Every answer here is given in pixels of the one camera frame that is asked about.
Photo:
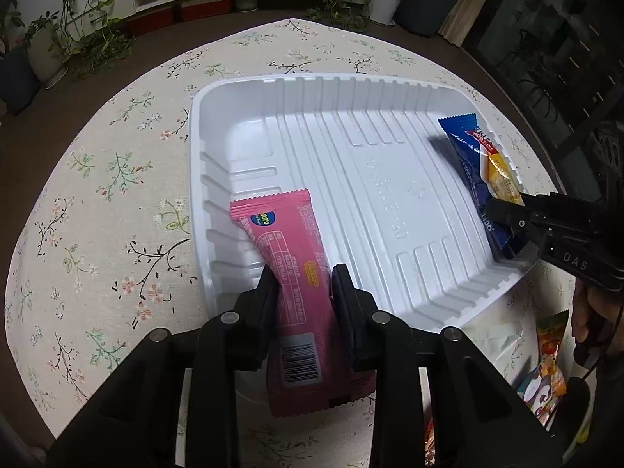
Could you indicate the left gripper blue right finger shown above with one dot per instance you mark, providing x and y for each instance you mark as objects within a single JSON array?
[{"x": 362, "y": 338}]

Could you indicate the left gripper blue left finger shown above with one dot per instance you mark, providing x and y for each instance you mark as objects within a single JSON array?
[{"x": 257, "y": 325}]

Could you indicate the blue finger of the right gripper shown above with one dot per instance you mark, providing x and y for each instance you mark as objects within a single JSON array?
[{"x": 523, "y": 224}]

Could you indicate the blue Tipo cake packet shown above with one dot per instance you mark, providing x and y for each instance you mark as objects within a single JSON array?
[{"x": 489, "y": 177}]

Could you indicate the pink snack packet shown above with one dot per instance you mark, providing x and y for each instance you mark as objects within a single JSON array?
[{"x": 307, "y": 368}]

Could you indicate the orange snack bag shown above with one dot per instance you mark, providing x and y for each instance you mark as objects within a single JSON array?
[{"x": 550, "y": 334}]

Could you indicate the blue panda snack bag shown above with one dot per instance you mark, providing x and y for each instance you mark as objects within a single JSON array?
[{"x": 542, "y": 393}]

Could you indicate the person's right hand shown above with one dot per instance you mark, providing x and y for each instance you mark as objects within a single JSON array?
[{"x": 587, "y": 299}]

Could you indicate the white plastic tray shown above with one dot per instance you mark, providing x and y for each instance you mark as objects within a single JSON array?
[{"x": 386, "y": 186}]

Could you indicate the floral white tablecloth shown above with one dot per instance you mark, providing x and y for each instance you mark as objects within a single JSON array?
[{"x": 96, "y": 240}]

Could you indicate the left red storage box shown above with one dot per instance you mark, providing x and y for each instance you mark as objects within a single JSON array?
[{"x": 150, "y": 20}]

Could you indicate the red storage box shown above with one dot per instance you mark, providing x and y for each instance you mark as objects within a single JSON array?
[
  {"x": 199, "y": 9},
  {"x": 150, "y": 20}
]

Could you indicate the right red storage box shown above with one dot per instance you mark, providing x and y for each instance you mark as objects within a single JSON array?
[{"x": 199, "y": 9}]

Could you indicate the small white pot under console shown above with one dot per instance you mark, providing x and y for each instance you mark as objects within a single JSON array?
[{"x": 246, "y": 6}]

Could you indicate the trailing green vine plant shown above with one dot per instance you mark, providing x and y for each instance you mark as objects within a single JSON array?
[{"x": 87, "y": 32}]

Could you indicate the tall plant in dark pot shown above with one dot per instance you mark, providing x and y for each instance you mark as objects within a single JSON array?
[{"x": 19, "y": 83}]

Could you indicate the plant in white ribbed pot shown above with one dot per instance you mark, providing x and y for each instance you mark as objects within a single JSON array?
[{"x": 45, "y": 53}]

